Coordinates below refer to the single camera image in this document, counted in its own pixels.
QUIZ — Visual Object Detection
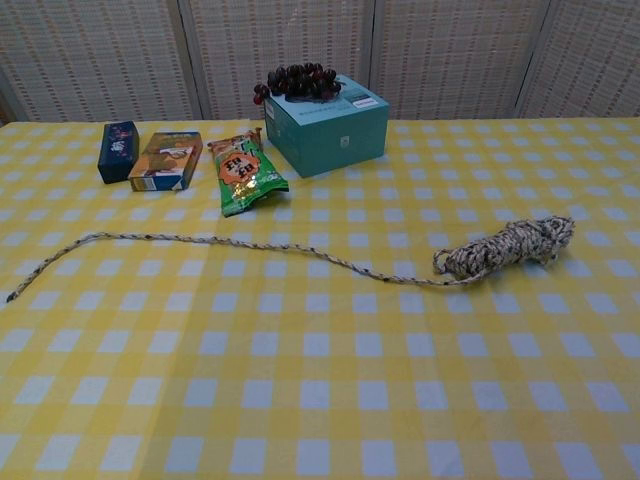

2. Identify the dark red grape bunch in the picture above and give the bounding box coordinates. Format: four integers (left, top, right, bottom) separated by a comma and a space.
253, 62, 344, 106

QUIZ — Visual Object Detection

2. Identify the beige black-flecked braided rope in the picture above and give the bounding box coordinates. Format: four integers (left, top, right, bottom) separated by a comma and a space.
5, 215, 576, 305

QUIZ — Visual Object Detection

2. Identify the orange brown carton box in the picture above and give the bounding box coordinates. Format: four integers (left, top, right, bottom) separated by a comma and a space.
128, 131, 204, 193

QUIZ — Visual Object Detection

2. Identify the woven folding screen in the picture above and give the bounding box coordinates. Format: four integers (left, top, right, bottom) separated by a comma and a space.
0, 0, 640, 122

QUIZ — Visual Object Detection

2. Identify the green orange snack bag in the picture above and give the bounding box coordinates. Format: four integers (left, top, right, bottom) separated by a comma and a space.
207, 127, 290, 218

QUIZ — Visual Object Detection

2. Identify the yellow white checked tablecloth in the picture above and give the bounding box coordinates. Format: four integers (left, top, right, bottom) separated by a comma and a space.
0, 118, 640, 480

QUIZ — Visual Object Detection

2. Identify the teal cardboard box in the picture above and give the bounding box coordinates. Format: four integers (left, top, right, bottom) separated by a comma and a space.
263, 74, 390, 178

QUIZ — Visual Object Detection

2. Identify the dark blue carton box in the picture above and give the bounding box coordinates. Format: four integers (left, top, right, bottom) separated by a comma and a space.
97, 120, 140, 185

